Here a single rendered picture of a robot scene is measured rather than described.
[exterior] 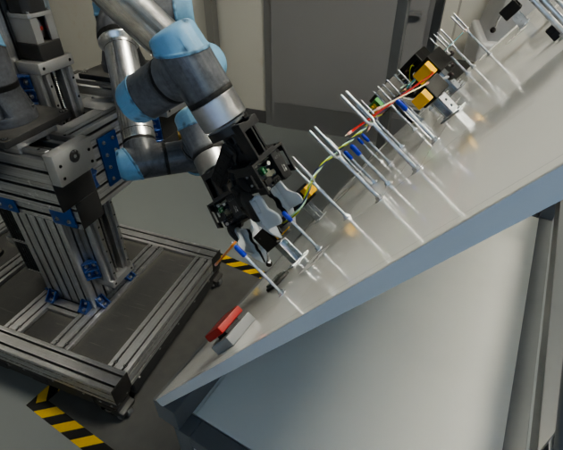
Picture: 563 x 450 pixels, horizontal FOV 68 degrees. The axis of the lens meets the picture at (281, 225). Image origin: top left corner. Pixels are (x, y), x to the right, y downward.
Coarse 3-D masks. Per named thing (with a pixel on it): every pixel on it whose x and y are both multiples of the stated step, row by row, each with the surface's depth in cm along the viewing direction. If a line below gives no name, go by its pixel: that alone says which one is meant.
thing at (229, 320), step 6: (228, 312) 62; (234, 312) 61; (240, 312) 61; (222, 318) 64; (228, 318) 60; (234, 318) 60; (216, 324) 62; (222, 324) 59; (228, 324) 59; (234, 324) 61; (210, 330) 62; (216, 330) 59; (222, 330) 58; (228, 330) 60; (210, 336) 61; (216, 336) 60; (222, 336) 61
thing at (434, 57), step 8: (440, 48) 99; (432, 56) 97; (440, 56) 98; (448, 56) 99; (440, 64) 97; (440, 72) 99; (448, 72) 100; (448, 80) 101; (456, 80) 100; (448, 88) 100; (456, 88) 101
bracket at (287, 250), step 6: (282, 240) 78; (288, 240) 77; (276, 246) 77; (282, 246) 76; (288, 246) 78; (294, 246) 77; (282, 252) 77; (288, 252) 76; (294, 252) 78; (306, 252) 77; (288, 258) 77; (294, 258) 76; (300, 258) 76; (294, 264) 76
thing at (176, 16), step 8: (160, 0) 100; (168, 0) 100; (176, 0) 101; (184, 0) 101; (168, 8) 100; (176, 8) 101; (184, 8) 102; (192, 8) 103; (176, 16) 102; (184, 16) 102; (192, 16) 104
